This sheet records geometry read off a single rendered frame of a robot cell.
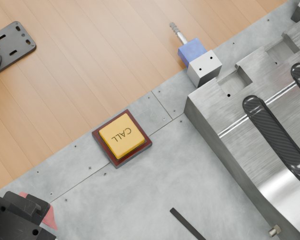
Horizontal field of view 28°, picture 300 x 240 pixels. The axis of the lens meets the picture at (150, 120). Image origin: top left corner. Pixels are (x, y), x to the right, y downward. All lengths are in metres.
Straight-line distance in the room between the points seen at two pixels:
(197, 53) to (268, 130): 0.20
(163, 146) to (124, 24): 0.26
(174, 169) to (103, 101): 0.19
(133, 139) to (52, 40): 0.27
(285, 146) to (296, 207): 0.11
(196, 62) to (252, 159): 0.21
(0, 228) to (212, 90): 0.44
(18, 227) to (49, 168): 0.32
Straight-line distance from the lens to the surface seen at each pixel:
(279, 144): 1.05
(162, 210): 1.07
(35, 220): 0.87
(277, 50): 1.13
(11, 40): 1.18
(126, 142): 1.06
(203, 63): 1.10
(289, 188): 1.02
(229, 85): 1.08
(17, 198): 0.89
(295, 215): 0.99
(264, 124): 1.05
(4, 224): 0.81
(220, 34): 1.19
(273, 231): 1.05
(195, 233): 1.07
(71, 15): 1.20
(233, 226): 1.08
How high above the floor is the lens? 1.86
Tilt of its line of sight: 72 degrees down
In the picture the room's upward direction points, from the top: 6 degrees clockwise
